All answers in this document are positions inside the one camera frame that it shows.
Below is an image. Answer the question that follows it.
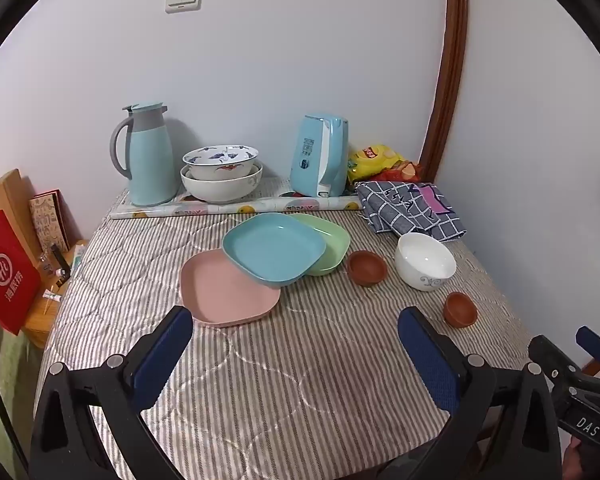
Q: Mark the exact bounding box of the brown wooden door frame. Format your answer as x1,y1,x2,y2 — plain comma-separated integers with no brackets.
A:
420,0,470,183

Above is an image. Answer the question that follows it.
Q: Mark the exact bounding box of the red snack bag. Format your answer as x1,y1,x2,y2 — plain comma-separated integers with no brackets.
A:
375,160,423,183

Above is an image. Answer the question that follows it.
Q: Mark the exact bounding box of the yellow chip bag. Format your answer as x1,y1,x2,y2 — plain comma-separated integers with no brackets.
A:
347,144,406,186

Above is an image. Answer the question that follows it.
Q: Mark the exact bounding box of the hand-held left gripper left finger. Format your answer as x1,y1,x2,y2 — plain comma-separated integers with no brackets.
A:
29,305,194,480

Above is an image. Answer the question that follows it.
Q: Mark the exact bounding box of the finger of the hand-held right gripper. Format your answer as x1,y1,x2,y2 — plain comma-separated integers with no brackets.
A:
575,325,600,367
528,334,583,401

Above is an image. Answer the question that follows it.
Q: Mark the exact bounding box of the blue square plate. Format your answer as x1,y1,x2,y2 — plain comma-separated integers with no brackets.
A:
222,212,327,289

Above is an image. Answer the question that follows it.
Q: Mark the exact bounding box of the fruit print oilcloth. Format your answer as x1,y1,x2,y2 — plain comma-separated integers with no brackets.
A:
110,177,366,221

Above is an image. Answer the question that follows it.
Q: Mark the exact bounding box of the light blue electric kettle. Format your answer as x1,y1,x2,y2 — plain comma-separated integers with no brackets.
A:
289,114,349,198

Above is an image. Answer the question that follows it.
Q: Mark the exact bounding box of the green square plate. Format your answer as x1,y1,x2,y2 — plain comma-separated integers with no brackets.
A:
287,213,351,277

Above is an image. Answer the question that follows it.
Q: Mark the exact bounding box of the grey striped quilt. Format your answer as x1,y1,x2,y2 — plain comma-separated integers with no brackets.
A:
32,187,536,480

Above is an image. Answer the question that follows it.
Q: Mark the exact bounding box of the wooden nightstand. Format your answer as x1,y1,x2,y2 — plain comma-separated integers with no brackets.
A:
20,240,88,348

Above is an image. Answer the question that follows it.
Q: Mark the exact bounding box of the person's right hand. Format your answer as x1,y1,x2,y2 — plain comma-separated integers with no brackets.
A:
564,437,600,480

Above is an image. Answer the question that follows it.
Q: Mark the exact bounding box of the wooden board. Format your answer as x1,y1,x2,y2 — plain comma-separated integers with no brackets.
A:
0,168,43,266

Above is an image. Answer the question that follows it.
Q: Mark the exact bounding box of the small brown bowl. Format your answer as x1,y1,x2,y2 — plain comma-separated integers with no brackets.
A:
442,291,479,330
347,250,388,288

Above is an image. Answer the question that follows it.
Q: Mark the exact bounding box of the black cable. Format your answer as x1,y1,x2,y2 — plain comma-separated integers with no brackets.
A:
0,345,31,480

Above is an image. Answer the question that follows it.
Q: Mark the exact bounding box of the large white porcelain bowl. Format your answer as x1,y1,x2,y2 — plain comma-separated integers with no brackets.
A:
180,162,264,205

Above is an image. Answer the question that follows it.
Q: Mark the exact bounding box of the red paper bag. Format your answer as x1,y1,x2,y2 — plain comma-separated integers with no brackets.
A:
0,209,42,337

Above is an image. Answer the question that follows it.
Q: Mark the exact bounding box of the blue checked cloth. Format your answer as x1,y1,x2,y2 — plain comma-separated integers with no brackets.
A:
355,180,467,244

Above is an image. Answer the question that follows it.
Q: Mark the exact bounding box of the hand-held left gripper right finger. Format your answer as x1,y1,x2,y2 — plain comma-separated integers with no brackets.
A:
397,306,563,480

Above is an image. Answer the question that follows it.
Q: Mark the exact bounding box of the white bowl with blue scroll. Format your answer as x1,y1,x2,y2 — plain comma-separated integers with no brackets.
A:
394,232,457,292

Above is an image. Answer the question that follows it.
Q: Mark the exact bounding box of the crane patterned porcelain bowl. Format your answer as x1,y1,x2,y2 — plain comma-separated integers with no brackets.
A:
182,144,259,181

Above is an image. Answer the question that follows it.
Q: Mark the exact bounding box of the patterned brown notebook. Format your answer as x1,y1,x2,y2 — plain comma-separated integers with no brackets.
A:
28,189,72,256

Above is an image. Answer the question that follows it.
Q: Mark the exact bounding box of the light blue thermos jug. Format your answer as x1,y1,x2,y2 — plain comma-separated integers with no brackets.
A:
111,102,182,207

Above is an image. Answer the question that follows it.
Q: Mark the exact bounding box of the pink square plate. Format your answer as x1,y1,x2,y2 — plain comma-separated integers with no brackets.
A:
180,248,282,329

